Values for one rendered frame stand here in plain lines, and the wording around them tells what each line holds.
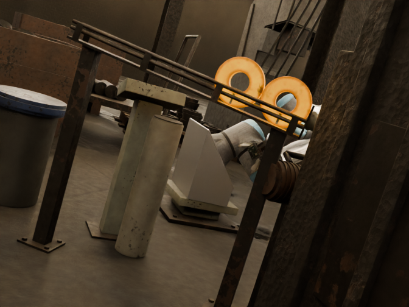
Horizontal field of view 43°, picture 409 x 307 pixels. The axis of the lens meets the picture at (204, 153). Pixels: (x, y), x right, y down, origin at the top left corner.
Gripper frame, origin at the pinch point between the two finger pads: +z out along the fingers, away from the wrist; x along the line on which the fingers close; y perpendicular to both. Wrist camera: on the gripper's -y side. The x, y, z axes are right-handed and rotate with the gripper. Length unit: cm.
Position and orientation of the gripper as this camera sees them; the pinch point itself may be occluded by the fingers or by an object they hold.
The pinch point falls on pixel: (244, 159)
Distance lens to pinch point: 258.4
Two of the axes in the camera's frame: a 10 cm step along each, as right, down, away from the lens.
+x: 3.9, 9.0, -2.1
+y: -6.4, 1.0, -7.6
